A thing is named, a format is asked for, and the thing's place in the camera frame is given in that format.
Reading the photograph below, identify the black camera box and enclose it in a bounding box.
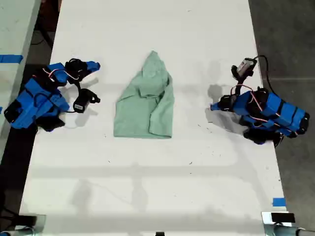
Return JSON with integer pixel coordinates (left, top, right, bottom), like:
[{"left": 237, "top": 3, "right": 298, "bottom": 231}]
[{"left": 231, "top": 58, "right": 258, "bottom": 80}]

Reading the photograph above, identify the small black box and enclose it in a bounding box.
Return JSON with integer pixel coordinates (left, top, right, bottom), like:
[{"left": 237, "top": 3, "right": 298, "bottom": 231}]
[
  {"left": 17, "top": 215, "right": 38, "bottom": 226},
  {"left": 271, "top": 212, "right": 296, "bottom": 223}
]

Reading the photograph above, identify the thin black floor cable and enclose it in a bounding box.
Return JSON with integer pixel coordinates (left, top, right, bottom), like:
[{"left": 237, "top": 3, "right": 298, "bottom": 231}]
[{"left": 0, "top": 191, "right": 21, "bottom": 231}]

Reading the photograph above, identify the metal table bracket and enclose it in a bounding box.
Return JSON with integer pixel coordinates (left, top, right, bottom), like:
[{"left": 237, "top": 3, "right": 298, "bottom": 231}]
[
  {"left": 261, "top": 211, "right": 315, "bottom": 236},
  {"left": 0, "top": 214, "right": 47, "bottom": 236}
]

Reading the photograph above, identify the pale side table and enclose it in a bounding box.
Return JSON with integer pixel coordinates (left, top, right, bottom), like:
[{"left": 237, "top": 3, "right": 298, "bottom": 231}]
[{"left": 0, "top": 0, "right": 42, "bottom": 160}]

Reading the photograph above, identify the long blue tape strip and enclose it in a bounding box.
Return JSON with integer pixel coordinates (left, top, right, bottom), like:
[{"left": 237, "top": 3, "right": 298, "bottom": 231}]
[{"left": 0, "top": 55, "right": 24, "bottom": 64}]

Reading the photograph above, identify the pale green T-shirt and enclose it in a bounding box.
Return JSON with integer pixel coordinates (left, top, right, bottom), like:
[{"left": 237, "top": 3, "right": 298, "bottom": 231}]
[{"left": 113, "top": 50, "right": 174, "bottom": 140}]

